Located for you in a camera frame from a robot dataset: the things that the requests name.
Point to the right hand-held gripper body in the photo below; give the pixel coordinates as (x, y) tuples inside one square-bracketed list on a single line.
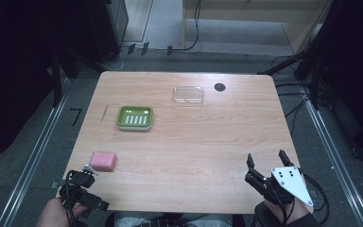
[(288, 184)]

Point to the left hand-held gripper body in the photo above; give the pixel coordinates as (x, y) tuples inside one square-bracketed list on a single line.
[(82, 195)]

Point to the person's right hand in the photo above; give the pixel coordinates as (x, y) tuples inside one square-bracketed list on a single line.
[(288, 209)]

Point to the person's left hand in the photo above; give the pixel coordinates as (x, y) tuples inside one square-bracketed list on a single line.
[(52, 214)]

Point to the pink soap bar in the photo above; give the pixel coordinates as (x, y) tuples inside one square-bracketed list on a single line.
[(103, 161)]

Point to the black round table grommet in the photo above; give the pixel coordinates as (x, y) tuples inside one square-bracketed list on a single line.
[(219, 87)]

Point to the clear plastic lid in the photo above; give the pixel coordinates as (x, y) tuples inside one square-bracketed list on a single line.
[(188, 95)]

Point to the black metal stand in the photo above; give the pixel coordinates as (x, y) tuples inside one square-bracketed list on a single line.
[(56, 82), (308, 67)]

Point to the green soap dish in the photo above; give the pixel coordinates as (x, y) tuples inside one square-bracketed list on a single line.
[(134, 118)]

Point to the light wooden cabinet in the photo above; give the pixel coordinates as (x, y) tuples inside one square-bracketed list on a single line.
[(252, 12)]

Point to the dark cabinet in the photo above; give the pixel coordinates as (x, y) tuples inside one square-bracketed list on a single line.
[(107, 28)]

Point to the metal floor rail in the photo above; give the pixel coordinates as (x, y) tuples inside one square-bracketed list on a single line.
[(337, 160), (31, 160)]

